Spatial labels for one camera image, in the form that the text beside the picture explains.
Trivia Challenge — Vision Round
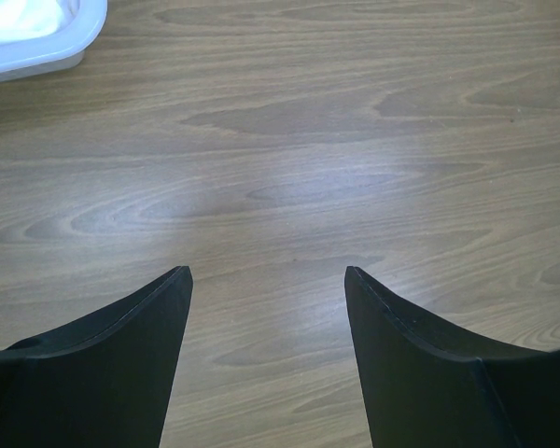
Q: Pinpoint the white plastic basket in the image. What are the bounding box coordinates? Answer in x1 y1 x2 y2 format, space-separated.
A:
0 1 108 82

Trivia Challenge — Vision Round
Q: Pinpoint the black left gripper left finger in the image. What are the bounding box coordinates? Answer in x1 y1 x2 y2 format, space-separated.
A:
0 266 193 447

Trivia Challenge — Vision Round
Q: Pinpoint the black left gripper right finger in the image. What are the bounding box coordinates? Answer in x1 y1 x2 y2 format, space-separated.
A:
344 267 560 447

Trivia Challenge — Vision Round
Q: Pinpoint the white cloth in basket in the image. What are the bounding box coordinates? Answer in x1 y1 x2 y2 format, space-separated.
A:
0 0 79 43

